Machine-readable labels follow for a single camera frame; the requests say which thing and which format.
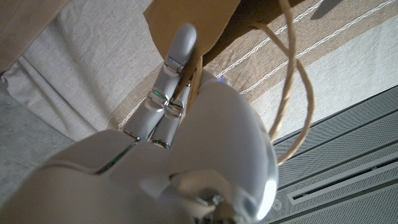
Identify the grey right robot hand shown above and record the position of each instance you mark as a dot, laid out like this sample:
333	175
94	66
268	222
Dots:
155	174

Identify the brown paper bag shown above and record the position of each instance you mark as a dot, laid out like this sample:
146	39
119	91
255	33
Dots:
192	18

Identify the beige striped curtain backdrop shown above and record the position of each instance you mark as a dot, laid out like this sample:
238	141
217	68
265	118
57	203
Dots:
93	62

